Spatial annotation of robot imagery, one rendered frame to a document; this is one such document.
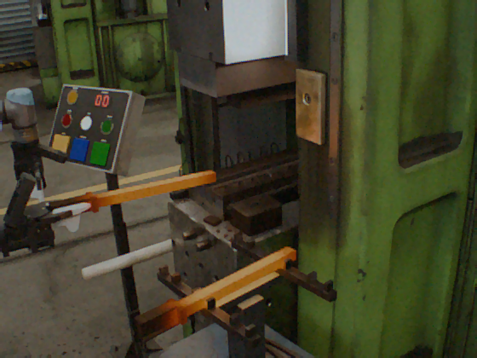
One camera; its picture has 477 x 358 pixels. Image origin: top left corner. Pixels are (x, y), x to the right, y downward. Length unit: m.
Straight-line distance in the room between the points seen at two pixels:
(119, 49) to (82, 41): 0.42
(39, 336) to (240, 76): 1.76
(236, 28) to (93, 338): 1.74
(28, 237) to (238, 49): 0.67
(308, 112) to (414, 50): 0.30
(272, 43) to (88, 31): 4.98
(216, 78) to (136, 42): 4.91
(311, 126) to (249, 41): 0.27
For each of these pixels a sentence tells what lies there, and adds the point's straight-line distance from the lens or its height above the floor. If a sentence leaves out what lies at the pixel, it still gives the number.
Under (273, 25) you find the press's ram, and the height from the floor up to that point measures 1.45.
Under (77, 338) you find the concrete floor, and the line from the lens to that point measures 2.74.
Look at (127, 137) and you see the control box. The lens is 1.91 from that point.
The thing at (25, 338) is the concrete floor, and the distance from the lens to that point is 2.82.
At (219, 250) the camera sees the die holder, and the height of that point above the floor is 0.87.
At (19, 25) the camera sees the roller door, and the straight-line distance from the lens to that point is 9.38.
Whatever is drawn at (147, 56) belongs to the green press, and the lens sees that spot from 6.38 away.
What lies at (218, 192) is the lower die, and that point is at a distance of 1.58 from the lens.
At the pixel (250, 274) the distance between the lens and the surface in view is 1.18.
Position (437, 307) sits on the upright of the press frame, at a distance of 1.83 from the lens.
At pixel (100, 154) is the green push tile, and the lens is 1.92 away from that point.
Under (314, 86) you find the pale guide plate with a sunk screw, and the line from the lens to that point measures 1.33.
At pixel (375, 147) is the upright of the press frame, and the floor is 1.21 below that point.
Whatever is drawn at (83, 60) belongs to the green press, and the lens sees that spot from 6.40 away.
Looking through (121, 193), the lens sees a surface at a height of 1.13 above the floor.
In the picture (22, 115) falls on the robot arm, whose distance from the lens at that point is 1.71.
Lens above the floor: 1.65
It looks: 23 degrees down
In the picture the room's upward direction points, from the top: 2 degrees counter-clockwise
